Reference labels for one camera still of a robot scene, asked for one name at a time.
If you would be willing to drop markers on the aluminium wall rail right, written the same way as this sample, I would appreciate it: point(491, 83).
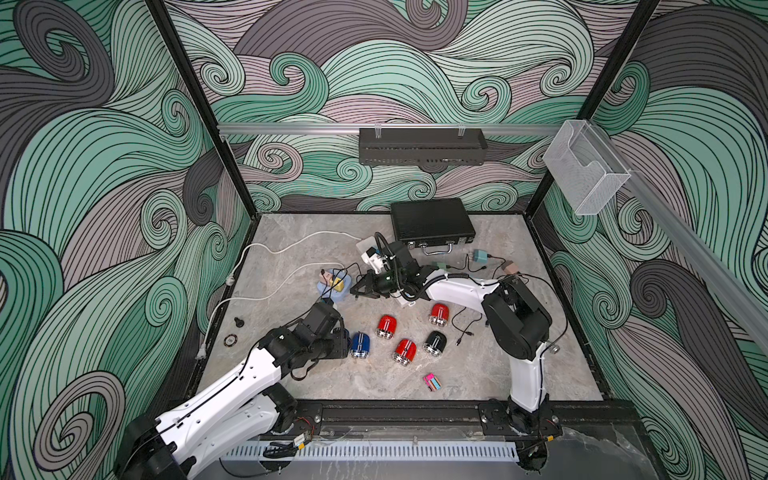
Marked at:
point(660, 188)

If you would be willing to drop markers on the blue shaver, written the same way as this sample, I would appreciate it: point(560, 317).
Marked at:
point(360, 345)

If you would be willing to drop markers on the white power strip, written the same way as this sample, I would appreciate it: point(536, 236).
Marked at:
point(367, 247)

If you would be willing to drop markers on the light blue socket cube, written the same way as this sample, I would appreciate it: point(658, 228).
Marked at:
point(324, 285)

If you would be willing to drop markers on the white slotted cable duct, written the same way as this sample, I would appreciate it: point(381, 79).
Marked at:
point(483, 451)

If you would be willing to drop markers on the black wall shelf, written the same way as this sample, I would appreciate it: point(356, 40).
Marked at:
point(428, 148)

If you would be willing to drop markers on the pink charger adapter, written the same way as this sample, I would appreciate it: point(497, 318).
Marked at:
point(510, 268)

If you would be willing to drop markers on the red shaver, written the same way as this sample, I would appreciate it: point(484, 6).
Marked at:
point(439, 314)
point(386, 327)
point(405, 352)

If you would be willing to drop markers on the black shaver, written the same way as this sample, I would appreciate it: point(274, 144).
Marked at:
point(435, 343)

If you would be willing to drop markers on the yellow charger adapter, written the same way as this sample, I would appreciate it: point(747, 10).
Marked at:
point(338, 284)

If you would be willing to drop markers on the aluminium wall rail back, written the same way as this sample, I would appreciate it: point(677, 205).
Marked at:
point(333, 128)

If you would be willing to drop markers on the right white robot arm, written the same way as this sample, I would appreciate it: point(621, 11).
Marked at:
point(519, 322)

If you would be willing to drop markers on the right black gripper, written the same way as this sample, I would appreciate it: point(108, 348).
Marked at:
point(371, 290)

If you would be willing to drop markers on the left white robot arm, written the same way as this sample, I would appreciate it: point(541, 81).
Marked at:
point(248, 401)

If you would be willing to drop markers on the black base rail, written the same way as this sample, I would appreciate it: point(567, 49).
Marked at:
point(487, 417)

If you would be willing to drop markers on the pink striped small box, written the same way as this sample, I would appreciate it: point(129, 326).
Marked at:
point(432, 382)

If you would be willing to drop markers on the aluminium wall rail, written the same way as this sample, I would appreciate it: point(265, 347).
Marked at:
point(333, 128)
point(660, 188)

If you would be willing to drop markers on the clear acrylic wall box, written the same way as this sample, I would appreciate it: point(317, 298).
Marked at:
point(586, 166)

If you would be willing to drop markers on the teal charger adapter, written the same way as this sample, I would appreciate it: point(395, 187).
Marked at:
point(480, 256)

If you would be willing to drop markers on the black briefcase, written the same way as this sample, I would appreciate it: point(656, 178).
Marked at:
point(432, 223)

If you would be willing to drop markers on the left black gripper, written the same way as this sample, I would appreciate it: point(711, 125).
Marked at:
point(339, 345)

